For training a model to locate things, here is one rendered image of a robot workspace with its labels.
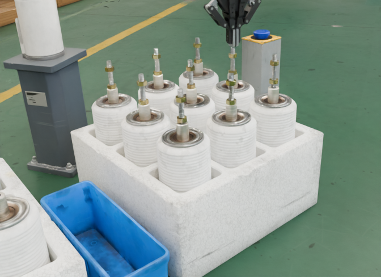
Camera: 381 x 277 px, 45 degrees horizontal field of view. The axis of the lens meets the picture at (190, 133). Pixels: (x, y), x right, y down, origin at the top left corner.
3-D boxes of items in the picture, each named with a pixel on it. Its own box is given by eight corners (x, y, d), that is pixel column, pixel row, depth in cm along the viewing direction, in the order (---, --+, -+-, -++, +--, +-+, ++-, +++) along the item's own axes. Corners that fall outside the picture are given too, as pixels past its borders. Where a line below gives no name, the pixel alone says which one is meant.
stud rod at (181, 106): (186, 128, 81) (183, 88, 77) (183, 131, 80) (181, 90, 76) (181, 127, 81) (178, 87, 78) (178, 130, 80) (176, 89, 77)
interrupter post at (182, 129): (173, 138, 82) (172, 122, 80) (184, 134, 83) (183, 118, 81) (181, 143, 80) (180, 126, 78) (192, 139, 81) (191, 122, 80)
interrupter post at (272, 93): (281, 102, 94) (282, 87, 93) (273, 105, 93) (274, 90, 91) (271, 99, 96) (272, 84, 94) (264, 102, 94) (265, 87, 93)
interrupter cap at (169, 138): (153, 138, 82) (153, 134, 82) (187, 126, 86) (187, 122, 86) (177, 154, 77) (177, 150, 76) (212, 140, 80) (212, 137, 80)
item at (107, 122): (93, 177, 105) (81, 105, 97) (121, 159, 112) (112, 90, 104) (125, 190, 100) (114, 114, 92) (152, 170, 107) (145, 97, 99)
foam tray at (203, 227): (81, 198, 110) (69, 131, 102) (204, 145, 132) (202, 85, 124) (183, 289, 83) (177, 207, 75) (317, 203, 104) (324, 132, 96)
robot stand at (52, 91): (26, 169, 124) (1, 62, 110) (59, 145, 136) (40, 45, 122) (72, 178, 119) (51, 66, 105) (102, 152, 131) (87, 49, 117)
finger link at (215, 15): (205, 1, 93) (224, 19, 96) (200, 9, 93) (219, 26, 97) (211, 4, 91) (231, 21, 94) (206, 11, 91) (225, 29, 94)
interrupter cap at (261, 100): (299, 101, 94) (299, 99, 94) (275, 113, 90) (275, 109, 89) (270, 92, 99) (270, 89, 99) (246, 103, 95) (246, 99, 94)
